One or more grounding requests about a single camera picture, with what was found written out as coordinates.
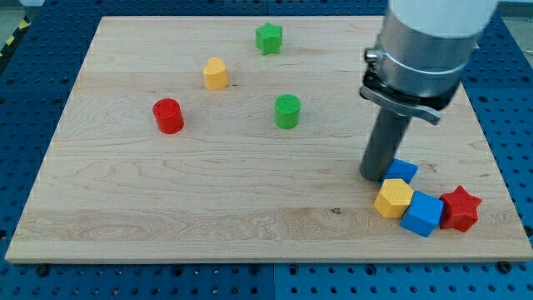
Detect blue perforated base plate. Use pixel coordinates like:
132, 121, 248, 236
1, 1, 532, 299

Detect green cylinder block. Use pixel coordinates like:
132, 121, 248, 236
274, 94, 301, 129

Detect yellow heart block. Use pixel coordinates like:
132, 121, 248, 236
203, 57, 229, 91

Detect light wooden board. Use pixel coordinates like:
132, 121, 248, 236
6, 17, 532, 264

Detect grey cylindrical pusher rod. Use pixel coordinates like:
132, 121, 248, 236
359, 108, 411, 182

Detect red cylinder block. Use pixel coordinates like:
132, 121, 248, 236
152, 98, 185, 134

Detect blue block behind rod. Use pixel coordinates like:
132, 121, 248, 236
381, 158, 419, 184

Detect green star block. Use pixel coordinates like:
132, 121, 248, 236
255, 22, 283, 55

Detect yellow hexagon block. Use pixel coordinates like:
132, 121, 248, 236
374, 178, 414, 218

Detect red star block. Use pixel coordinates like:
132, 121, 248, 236
439, 185, 482, 233

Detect blue cube block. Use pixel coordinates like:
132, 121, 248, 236
400, 191, 444, 238

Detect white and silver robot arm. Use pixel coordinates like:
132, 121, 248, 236
360, 0, 497, 124

